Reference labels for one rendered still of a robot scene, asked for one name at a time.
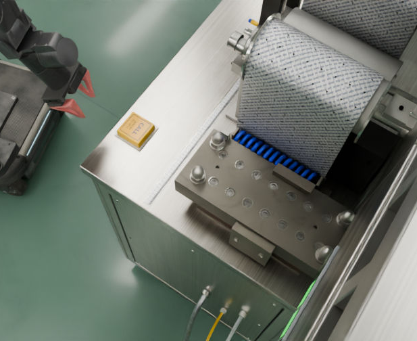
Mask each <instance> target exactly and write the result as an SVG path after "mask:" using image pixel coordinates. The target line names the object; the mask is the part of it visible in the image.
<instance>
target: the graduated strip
mask: <svg viewBox="0 0 417 341"><path fill-rule="evenodd" d="M240 79H241V77H239V78H238V80H237V81H236V83H235V84H234V85H233V86H232V87H231V89H230V90H229V91H228V93H227V94H226V95H225V96H224V98H223V99H222V101H221V102H220V103H219V104H218V105H217V106H216V108H215V109H214V111H213V112H212V113H211V114H210V116H209V117H208V118H207V120H206V121H205V122H204V123H203V124H202V126H201V127H200V129H199V130H198V131H197V132H196V134H195V135H194V136H193V138H192V139H191V140H190V142H188V144H187V145H186V147H185V148H184V149H183V151H182V152H181V153H180V154H179V155H178V157H177V158H176V160H175V161H174V162H173V163H172V165H171V166H170V167H169V169H168V170H167V171H166V172H165V173H164V175H163V176H162V177H161V179H160V180H159V181H158V182H157V184H156V185H155V187H154V188H153V189H152V190H151V191H150V193H149V194H148V195H147V197H146V198H145V199H144V200H143V202H144V203H145V204H146V205H148V206H151V205H152V203H153V202H154V200H155V199H156V198H157V197H158V196H159V194H160V193H161V191H162V190H163V189H164V188H165V186H166V185H167V184H168V182H169V181H170V180H171V178H172V177H173V176H174V174H175V173H176V172H177V170H178V169H179V168H180V167H181V165H182V164H183V163H184V161H185V160H186V159H187V158H188V156H189V155H190V154H191V152H192V151H193V150H194V149H195V147H196V146H197V144H198V143H199V142H200V141H201V139H202V138H203V137H204V135H205V134H206V133H207V132H208V130H209V129H210V128H211V126H212V125H213V124H214V123H215V121H216V120H217V119H218V117H219V116H220V115H221V113H222V112H223V111H224V109H225V108H226V107H227V105H228V104H229V103H230V102H231V100H232V99H233V97H234V96H235V95H236V94H237V93H238V91H239V84H240Z"/></svg>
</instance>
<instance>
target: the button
mask: <svg viewBox="0 0 417 341"><path fill-rule="evenodd" d="M154 129H155V125H154V124H153V123H151V122H149V121H148V120H146V119H145V118H143V117H142V116H139V115H138V114H136V113H135V112H132V114H131V115H130V116H129V117H128V118H127V119H126V120H125V121H124V123H123V124H122V125H121V126H120V128H119V129H118V130H117V132H118V135H119V136H121V137H123V138H124V139H125V140H127V141H129V142H131V143H132V144H133V145H135V146H137V147H141V145H142V144H143V143H144V142H145V140H146V139H147V138H148V136H150V134H151V133H152V132H153V131H154Z"/></svg>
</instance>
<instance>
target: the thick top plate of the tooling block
mask: <svg viewBox="0 0 417 341"><path fill-rule="evenodd" d="M215 132H219V131H217V130H216V129H213V130H212V132H211V133H210V134H209V135H208V136H207V138H206V139H205V141H204V142H203V143H202V144H201V145H200V147H199V148H198V150H197V151H196V152H195V153H194V155H193V156H192V157H191V159H190V160H189V161H188V162H187V164H186V165H185V167H184V168H183V169H182V170H181V172H180V173H179V174H178V176H177V177H176V178H175V180H174V184H175V190H176V191H177V192H179V193H180V194H182V195H183V196H185V197H187V198H188V199H190V200H191V201H193V202H194V203H196V204H198V205H199V206H200V207H202V208H204V209H206V210H207V211H208V212H210V213H212V214H213V215H215V216H216V217H218V218H219V219H221V220H223V221H224V222H225V223H228V224H229V225H230V226H232V227H233V225H234V224H235V223H236V222H238V223H240V224H242V225H243V226H244V227H246V228H248V229H249V230H251V231H252V232H254V233H256V234H257V235H259V236H260V237H262V238H264V239H265V240H267V241H268V242H270V243H271V244H273V245H275V246H276V247H275V249H274V251H273V253H275V254H276V255H277V256H279V257H281V258H282V259H284V260H285V261H287V262H288V263H290V264H292V265H293V266H294V267H296V268H298V269H299V270H301V271H303V272H304V273H306V274H307V275H309V276H310V277H312V278H315V276H316V275H317V273H318V272H319V270H320V268H321V266H322V264H320V263H319V262H318V261H317V260H316V257H315V253H316V251H317V249H319V248H321V247H323V246H330V247H331V248H332V249H335V248H336V246H338V244H339V242H340V241H341V239H342V237H343V235H344V234H345V232H346V231H347V229H344V228H341V227H340V226H338V224H337V216H338V214H340V213H341V212H343V211H345V210H350V209H348V208H347V207H345V206H344V205H342V204H340V203H338V202H336V201H335V200H333V199H332V198H330V197H328V196H326V195H325V194H323V193H322V192H320V191H318V190H317V189H315V188H313V190H312V192H311V194H310V195H309V196H308V195H307V194H305V193H303V192H302V191H300V190H298V189H297V188H295V187H293V186H292V185H290V184H288V183H287V182H285V181H283V180H282V179H280V178H278V177H277V176H275V175H273V174H272V172H273V170H274V169H275V167H276V165H275V164H273V163H271V162H270V161H268V160H267V159H265V158H263V157H261V156H259V155H258V154H256V153H255V152H252V151H251V150H249V149H248V148H246V147H245V146H243V145H241V144H240V143H238V142H236V141H235V140H233V139H231V138H229V140H228V141H227V140H225V143H226V145H225V147H224V149H223V150H220V151H215V150H213V149H212V148H211V147H210V140H211V139H212V135H213V134H214V133H215ZM195 166H201V167H202V168H203V169H204V170H205V175H206V180H205V182H204V183H202V184H201V185H196V184H193V183H192V182H191V180H190V174H191V170H192V169H193V168H194V167H195Z"/></svg>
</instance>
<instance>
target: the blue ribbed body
mask: <svg viewBox="0 0 417 341"><path fill-rule="evenodd" d="M239 139H240V142H239V143H240V144H241V145H243V144H244V143H246V144H245V147H246V148H249V147H250V146H251V151H252V152H254V151H256V150H257V152H256V154H258V155H259V156H260V155H261V153H263V155H262V157H263V158H265V159H266V158H267V157H269V158H268V161H270V162H272V161H273V160H275V161H274V164H275V165H277V164H278V163H280V164H282V165H283V166H285V167H287V168H288V169H290V170H292V171H293V172H295V173H297V174H298V175H300V176H302V177H303V178H305V179H307V180H308V181H310V182H312V183H313V184H315V185H316V184H317V182H318V181H319V180H318V179H317V173H312V174H311V170H310V169H306V170H305V166H304V165H301V166H299V163H298V162H293V159H292V158H288V159H287V156H286V155H285V154H283V155H281V152H280V151H277V152H275V149H274V148H273V147H271V148H270V146H269V145H268V144H264V142H263V141H258V140H257V137H253V138H252V135H251V134H247V133H246V131H240V132H238V133H237V134H236V135H235V138H234V140H235V141H238V140H239Z"/></svg>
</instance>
